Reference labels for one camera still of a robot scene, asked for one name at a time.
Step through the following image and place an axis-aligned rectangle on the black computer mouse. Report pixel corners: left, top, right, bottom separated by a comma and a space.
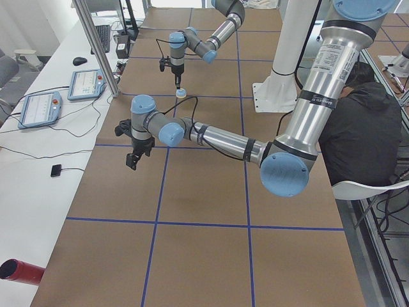
72, 57, 88, 67

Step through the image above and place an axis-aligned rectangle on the aluminium frame post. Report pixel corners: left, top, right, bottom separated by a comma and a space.
72, 0, 120, 97

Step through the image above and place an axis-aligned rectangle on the white camera mast pedestal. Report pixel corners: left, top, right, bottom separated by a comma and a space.
252, 0, 320, 113

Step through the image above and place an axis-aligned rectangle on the blue white call bell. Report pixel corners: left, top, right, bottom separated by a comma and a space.
175, 88, 187, 99

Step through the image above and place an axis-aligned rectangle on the person in black jacket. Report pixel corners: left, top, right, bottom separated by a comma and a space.
319, 61, 402, 186

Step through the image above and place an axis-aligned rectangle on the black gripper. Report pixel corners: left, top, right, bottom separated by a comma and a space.
125, 138, 155, 170
170, 63, 185, 90

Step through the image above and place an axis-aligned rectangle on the black keyboard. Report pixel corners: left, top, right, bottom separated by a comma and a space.
95, 24, 111, 53

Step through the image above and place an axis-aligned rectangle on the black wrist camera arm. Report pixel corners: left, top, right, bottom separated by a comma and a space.
159, 56, 171, 72

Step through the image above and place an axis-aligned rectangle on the blue teach pendant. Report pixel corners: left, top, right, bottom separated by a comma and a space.
18, 91, 62, 129
67, 69, 106, 101

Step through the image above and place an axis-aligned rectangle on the near blue teach pendant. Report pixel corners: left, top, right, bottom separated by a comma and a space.
18, 91, 62, 129

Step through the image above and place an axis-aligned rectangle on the far blue teach pendant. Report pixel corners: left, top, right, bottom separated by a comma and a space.
67, 69, 106, 101

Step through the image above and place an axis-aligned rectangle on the black power adapter box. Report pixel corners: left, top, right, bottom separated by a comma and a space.
116, 35, 130, 59

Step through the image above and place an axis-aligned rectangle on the red cylinder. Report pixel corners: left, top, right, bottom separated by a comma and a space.
1, 259, 45, 286

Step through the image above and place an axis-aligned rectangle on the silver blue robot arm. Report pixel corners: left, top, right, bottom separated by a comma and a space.
160, 1, 245, 98
115, 1, 402, 197

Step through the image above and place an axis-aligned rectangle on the brown paper table mat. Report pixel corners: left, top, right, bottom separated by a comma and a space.
32, 8, 365, 306

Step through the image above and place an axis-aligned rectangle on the small black square puck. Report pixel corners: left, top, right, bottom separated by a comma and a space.
50, 164, 62, 178

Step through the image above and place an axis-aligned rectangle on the white chair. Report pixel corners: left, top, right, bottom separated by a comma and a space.
332, 180, 408, 200

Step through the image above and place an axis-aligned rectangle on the black monitor stand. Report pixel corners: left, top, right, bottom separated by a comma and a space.
123, 0, 139, 41

